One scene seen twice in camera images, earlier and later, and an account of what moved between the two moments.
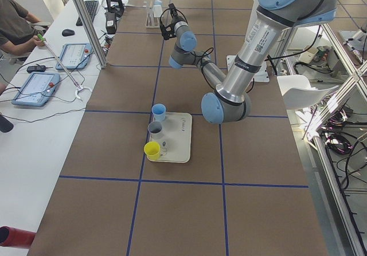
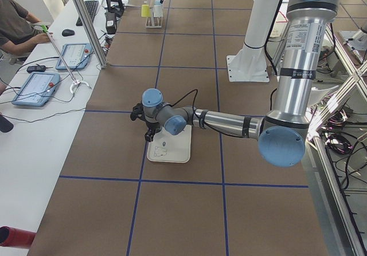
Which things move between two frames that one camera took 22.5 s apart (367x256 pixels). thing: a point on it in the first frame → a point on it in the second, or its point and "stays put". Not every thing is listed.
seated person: (17, 28) stays put
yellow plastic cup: (152, 150) → (145, 11)
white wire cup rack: (152, 22) stays put
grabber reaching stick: (78, 87) → (76, 82)
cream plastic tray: (175, 143) stays put
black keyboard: (92, 6) stays put
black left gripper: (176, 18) → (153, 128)
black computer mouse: (67, 32) stays put
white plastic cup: (157, 11) stays put
